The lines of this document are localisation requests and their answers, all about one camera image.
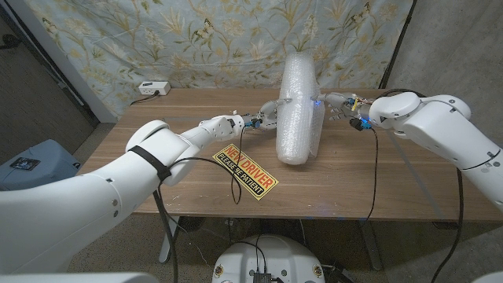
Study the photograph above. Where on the bubble wrap roll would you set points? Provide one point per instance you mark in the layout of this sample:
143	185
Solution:
296	114

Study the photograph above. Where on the black backdrop stand pole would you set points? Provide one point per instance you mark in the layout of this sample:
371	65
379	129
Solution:
395	43

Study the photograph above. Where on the grey table leg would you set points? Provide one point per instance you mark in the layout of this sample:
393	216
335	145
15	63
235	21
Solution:
371	247

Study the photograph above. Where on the black box on torso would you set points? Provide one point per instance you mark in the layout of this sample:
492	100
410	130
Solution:
262	277

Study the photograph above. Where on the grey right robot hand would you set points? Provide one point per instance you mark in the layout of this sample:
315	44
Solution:
342	104

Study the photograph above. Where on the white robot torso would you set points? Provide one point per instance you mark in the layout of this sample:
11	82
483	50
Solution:
267	255

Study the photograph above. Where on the white power strip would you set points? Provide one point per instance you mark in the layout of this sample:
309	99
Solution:
153	88

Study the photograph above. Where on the black round object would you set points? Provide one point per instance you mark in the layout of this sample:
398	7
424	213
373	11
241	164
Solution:
8	41

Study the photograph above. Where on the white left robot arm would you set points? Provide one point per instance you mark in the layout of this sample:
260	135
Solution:
98	196

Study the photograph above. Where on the white table leg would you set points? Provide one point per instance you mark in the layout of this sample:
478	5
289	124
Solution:
164	251

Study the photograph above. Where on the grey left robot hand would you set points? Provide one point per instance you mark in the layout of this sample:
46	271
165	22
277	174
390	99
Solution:
267	114

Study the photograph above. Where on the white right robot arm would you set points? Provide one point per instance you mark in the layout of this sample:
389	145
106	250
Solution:
440	126

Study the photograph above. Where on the floral printed backdrop cloth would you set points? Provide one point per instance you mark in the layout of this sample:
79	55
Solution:
157	31

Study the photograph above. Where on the yellow new driver bumper sticker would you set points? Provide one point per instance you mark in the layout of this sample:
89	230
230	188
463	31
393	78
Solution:
251	175

